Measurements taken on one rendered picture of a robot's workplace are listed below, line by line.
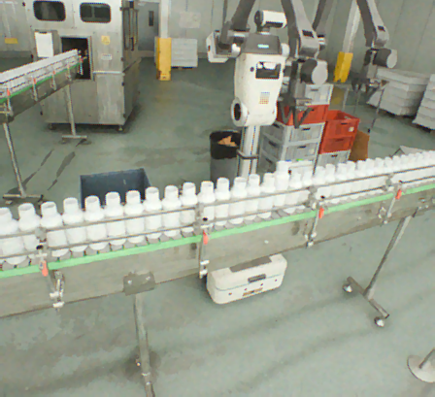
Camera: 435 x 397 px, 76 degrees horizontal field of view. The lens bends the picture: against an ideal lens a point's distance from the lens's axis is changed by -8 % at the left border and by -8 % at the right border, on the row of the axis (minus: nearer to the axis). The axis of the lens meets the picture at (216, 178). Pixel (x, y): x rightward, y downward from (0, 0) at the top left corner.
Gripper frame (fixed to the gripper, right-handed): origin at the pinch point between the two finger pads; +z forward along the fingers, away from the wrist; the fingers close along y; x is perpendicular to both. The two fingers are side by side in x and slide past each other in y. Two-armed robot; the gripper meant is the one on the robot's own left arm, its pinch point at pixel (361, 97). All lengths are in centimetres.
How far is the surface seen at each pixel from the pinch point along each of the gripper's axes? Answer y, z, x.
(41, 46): 377, 17, 160
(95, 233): -18, 32, 111
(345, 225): -20, 52, 11
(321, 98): 163, 45, -131
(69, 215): -16, 26, 118
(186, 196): -16, 26, 83
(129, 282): -21, 52, 104
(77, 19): 362, -17, 111
